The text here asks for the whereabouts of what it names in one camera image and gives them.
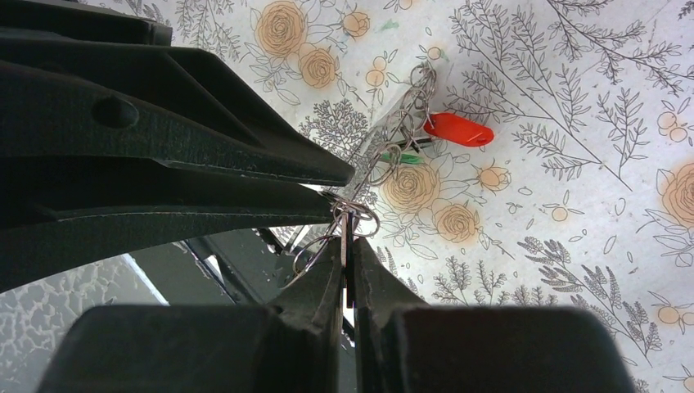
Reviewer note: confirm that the silver metal key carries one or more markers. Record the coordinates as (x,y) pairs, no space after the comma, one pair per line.
(347,255)

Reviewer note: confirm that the green plastic key tag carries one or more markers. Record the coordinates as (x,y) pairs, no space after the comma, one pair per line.
(407,159)

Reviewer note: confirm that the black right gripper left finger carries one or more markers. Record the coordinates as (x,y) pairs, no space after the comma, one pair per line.
(288,345)

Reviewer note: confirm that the red plastic key tag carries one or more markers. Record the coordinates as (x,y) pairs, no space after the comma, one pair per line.
(454,128)

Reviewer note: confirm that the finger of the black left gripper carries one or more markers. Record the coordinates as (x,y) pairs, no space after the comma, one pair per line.
(59,214)
(91,93)

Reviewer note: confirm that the black plastic key tag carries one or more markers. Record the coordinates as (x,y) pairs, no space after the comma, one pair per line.
(415,144)

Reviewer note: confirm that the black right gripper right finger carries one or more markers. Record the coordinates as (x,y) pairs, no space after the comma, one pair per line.
(404,344)

